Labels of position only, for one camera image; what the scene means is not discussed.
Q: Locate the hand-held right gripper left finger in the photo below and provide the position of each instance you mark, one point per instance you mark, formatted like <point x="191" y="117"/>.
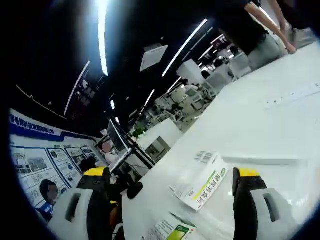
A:
<point x="100" y="212"/>

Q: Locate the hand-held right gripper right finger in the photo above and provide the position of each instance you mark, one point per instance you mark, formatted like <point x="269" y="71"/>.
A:
<point x="243" y="212"/>

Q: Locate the white green-striped medicine box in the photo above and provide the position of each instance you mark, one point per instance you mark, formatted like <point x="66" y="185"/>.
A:
<point x="200" y="185"/>

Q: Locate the white medicine box green panel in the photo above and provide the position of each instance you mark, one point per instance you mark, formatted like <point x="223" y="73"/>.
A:
<point x="175" y="231"/>

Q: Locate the open laptop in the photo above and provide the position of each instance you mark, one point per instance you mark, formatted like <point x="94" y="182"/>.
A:
<point x="116" y="135"/>

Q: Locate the white table socket panel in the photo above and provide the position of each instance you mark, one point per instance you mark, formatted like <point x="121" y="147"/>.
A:
<point x="290" y="96"/>

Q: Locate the white ceiling air conditioner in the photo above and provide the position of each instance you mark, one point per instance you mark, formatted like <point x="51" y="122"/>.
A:
<point x="153" y="57"/>

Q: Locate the group of white office chairs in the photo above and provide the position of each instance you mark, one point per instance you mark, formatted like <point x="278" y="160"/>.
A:
<point x="220" y="77"/>

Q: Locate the straight ceiling light strip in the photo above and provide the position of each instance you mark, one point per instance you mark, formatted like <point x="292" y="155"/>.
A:
<point x="185" y="47"/>

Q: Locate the curved ceiling light strip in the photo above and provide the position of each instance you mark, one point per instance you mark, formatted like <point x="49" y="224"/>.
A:
<point x="102" y="37"/>

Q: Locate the blue bordered wall poster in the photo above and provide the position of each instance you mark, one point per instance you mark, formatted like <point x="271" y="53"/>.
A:
<point x="37" y="160"/>

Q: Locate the dark wall screen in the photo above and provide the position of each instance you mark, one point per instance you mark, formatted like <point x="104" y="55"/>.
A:
<point x="86" y="95"/>

